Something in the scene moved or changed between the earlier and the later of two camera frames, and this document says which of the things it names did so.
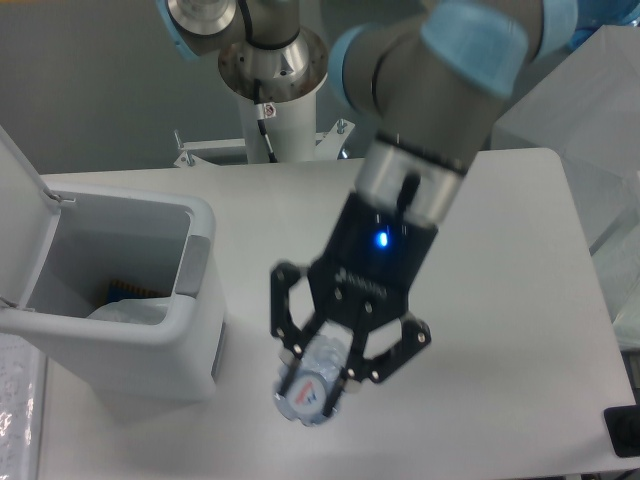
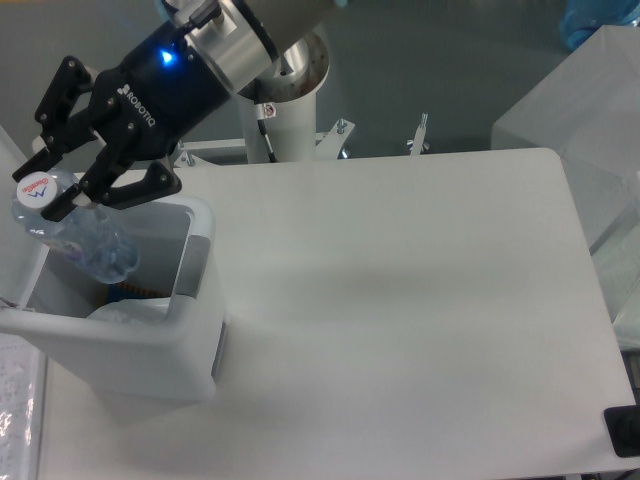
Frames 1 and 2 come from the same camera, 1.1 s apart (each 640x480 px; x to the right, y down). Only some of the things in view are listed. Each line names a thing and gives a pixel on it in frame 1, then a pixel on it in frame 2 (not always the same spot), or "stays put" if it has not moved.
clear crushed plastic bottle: [313, 381] -> [83, 233]
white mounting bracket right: [328, 148] stays put
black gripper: [368, 261] -> [147, 106]
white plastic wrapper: [140, 311] stays put
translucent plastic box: [585, 106] stays put
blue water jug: [595, 14] stays put
